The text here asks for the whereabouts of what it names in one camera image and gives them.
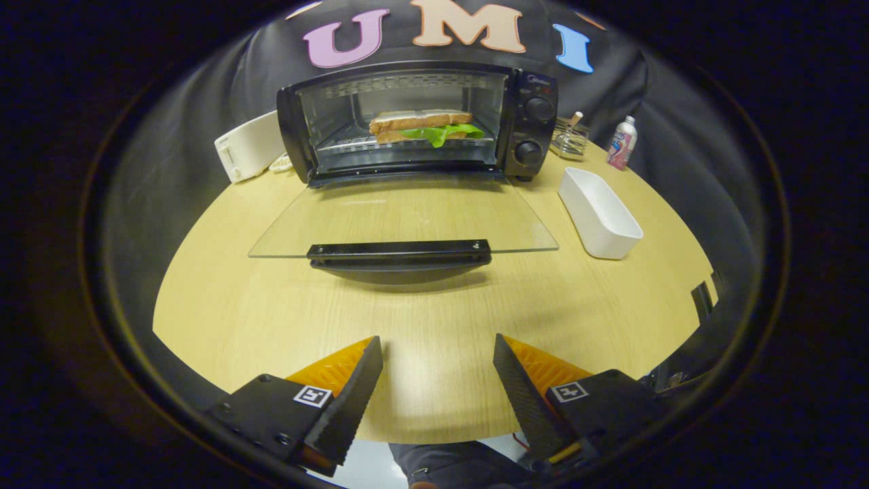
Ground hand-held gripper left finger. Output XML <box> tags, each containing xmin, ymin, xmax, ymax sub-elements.
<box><xmin>207</xmin><ymin>336</ymin><xmax>385</xmax><ymax>477</ymax></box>

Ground black table edge clamp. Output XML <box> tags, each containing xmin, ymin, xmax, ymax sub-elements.
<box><xmin>690</xmin><ymin>280</ymin><xmax>716</xmax><ymax>324</ymax></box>

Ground silver bottle pink label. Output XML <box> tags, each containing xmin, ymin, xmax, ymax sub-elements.
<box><xmin>606</xmin><ymin>115</ymin><xmax>639</xmax><ymax>171</ymax></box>

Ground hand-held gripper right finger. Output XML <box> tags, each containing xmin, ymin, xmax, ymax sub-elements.
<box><xmin>493</xmin><ymin>333</ymin><xmax>671</xmax><ymax>471</ymax></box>

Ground person's dark trousers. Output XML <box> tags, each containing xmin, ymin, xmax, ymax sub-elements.
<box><xmin>390</xmin><ymin>440</ymin><xmax>538</xmax><ymax>489</ymax></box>

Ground lettuce sandwich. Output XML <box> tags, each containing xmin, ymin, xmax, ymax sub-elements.
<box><xmin>368</xmin><ymin>109</ymin><xmax>486</xmax><ymax>149</ymax></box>

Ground black toaster oven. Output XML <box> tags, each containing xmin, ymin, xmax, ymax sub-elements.
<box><xmin>248</xmin><ymin>60</ymin><xmax>559</xmax><ymax>286</ymax></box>

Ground wire mesh basket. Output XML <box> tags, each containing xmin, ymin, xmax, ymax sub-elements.
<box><xmin>550</xmin><ymin>116</ymin><xmax>591</xmax><ymax>162</ymax></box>

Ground black backdrop cloth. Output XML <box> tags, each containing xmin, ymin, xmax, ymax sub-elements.
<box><xmin>95</xmin><ymin>0</ymin><xmax>775</xmax><ymax>408</ymax></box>

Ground white pop-up toaster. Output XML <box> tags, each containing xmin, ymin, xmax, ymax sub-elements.
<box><xmin>214</xmin><ymin>110</ymin><xmax>290</xmax><ymax>184</ymax></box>

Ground white plastic tray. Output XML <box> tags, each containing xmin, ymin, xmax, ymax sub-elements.
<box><xmin>557</xmin><ymin>166</ymin><xmax>644</xmax><ymax>261</ymax></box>

